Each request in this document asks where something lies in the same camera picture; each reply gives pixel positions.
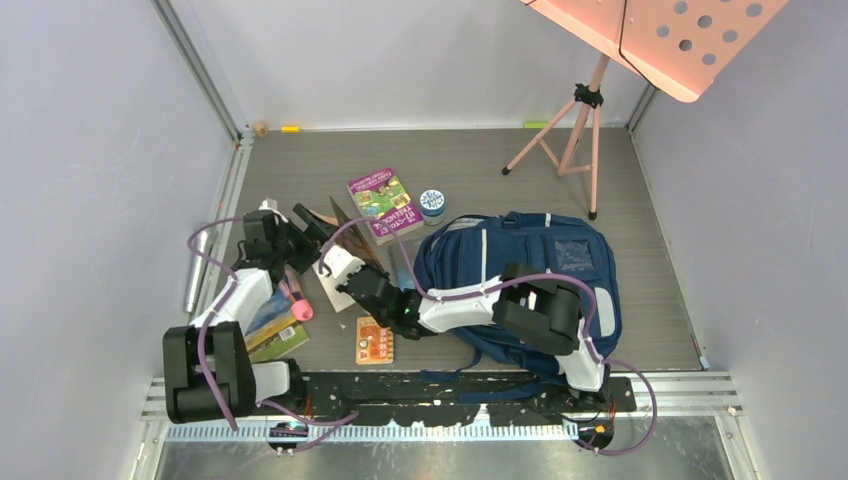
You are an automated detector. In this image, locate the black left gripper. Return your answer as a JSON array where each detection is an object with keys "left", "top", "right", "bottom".
[{"left": 272, "top": 205, "right": 340, "bottom": 274}]

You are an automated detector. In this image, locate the dark brown book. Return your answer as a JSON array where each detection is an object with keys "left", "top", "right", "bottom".
[{"left": 312, "top": 225, "right": 385, "bottom": 313}]

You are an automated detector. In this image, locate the navy blue backpack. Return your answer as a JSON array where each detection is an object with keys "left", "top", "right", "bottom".
[{"left": 413, "top": 212, "right": 622, "bottom": 393}]

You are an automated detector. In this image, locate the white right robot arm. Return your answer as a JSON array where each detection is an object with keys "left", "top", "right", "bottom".
[{"left": 323, "top": 263, "right": 611, "bottom": 411}]

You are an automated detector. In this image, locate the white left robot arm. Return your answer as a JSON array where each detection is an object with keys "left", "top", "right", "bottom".
[{"left": 162, "top": 201, "right": 336, "bottom": 425}]

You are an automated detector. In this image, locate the blue Wuthering Heights book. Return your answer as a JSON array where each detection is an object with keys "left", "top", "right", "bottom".
[{"left": 389, "top": 243, "right": 415, "bottom": 291}]

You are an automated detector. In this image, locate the orange spiral notepad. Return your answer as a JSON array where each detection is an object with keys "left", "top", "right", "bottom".
[{"left": 355, "top": 317, "right": 395, "bottom": 366}]

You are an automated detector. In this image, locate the purple treehouse book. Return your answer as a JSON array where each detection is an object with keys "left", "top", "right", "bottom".
[{"left": 347, "top": 168, "right": 424, "bottom": 235}]

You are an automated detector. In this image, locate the pink highlighter marker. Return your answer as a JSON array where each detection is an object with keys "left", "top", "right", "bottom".
[{"left": 278, "top": 266, "right": 314, "bottom": 322}]

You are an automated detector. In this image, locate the landscape cover book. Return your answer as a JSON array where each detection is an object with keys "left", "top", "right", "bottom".
[{"left": 245, "top": 290, "right": 310, "bottom": 364}]

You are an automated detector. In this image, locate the blue white round jar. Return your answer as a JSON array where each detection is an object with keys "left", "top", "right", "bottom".
[{"left": 419, "top": 189, "right": 446, "bottom": 226}]

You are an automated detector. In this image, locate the small wooden block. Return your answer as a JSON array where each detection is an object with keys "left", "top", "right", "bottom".
[{"left": 253, "top": 121, "right": 269, "bottom": 137}]

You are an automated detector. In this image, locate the silver metal cylinder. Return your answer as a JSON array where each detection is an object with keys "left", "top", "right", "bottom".
[{"left": 184, "top": 227, "right": 217, "bottom": 315}]

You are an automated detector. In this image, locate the pink music stand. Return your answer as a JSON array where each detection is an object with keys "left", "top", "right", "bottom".
[{"left": 501, "top": 0, "right": 786, "bottom": 220}]

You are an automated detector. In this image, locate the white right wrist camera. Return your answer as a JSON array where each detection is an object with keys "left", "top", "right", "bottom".
[{"left": 318, "top": 245, "right": 365, "bottom": 284}]

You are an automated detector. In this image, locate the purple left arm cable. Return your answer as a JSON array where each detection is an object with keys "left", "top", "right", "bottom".
[{"left": 186, "top": 215, "right": 360, "bottom": 454}]

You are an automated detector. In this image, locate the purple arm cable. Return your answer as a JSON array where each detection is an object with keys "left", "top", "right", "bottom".
[
  {"left": 186, "top": 215, "right": 360, "bottom": 454},
  {"left": 317, "top": 217, "right": 658, "bottom": 458}
]

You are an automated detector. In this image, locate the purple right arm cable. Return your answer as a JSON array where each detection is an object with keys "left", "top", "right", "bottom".
[{"left": 317, "top": 217, "right": 658, "bottom": 458}]

